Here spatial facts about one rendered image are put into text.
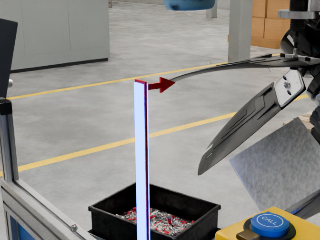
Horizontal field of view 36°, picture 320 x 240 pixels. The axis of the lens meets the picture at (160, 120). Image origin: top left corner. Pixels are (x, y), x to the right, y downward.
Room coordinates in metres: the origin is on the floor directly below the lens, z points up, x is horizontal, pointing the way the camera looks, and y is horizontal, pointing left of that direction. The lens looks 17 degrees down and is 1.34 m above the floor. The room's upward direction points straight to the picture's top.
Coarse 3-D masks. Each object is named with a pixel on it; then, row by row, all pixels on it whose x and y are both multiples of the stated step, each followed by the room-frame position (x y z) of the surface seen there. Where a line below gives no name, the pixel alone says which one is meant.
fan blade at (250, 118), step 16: (256, 96) 1.05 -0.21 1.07; (272, 96) 0.98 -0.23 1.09; (240, 112) 1.05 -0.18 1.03; (256, 112) 0.98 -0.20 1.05; (272, 112) 0.94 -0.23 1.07; (224, 128) 1.08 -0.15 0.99; (240, 128) 0.99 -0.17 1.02; (256, 128) 0.94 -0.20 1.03; (224, 144) 0.99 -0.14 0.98; (240, 144) 0.94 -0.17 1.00; (208, 160) 0.98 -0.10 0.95
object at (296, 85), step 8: (288, 72) 1.00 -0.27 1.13; (296, 72) 0.98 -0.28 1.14; (280, 80) 1.01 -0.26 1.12; (288, 80) 0.98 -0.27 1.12; (296, 80) 0.96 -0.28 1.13; (280, 88) 0.99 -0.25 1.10; (288, 88) 0.96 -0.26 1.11; (296, 88) 0.94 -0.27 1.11; (280, 96) 0.96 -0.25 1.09; (288, 96) 0.94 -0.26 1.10; (280, 104) 0.94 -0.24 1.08
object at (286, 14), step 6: (312, 0) 0.86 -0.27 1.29; (318, 0) 0.86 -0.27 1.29; (312, 6) 0.86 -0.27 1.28; (318, 6) 0.86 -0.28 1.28; (282, 12) 0.87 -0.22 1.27; (288, 12) 0.86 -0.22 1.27; (294, 12) 0.85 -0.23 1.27; (300, 12) 0.85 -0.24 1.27; (306, 12) 0.85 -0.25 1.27; (312, 12) 0.85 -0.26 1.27; (318, 12) 0.87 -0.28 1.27; (288, 18) 0.86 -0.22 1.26; (294, 18) 0.85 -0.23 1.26; (300, 18) 0.85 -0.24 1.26; (306, 18) 0.85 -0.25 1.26; (312, 18) 0.85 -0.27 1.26
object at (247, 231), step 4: (240, 232) 0.45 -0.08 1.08; (244, 232) 0.45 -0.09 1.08; (248, 232) 0.45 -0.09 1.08; (252, 232) 0.45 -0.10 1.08; (236, 236) 0.45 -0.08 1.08; (240, 236) 0.44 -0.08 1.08; (244, 236) 0.44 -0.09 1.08; (248, 236) 0.44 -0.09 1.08; (252, 236) 0.44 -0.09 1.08; (256, 236) 0.44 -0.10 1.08
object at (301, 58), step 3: (285, 54) 0.93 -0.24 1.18; (288, 54) 0.93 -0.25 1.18; (291, 54) 0.93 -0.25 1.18; (285, 57) 0.90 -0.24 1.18; (288, 57) 0.90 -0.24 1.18; (291, 57) 0.90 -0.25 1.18; (300, 57) 0.90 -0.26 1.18; (303, 57) 0.90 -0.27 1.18; (300, 60) 0.87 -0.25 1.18; (303, 60) 0.87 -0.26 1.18; (312, 60) 0.87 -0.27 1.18; (315, 60) 0.86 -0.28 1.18; (318, 60) 0.86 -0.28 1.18; (309, 63) 0.84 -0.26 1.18; (312, 63) 0.84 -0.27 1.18; (315, 63) 0.85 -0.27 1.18
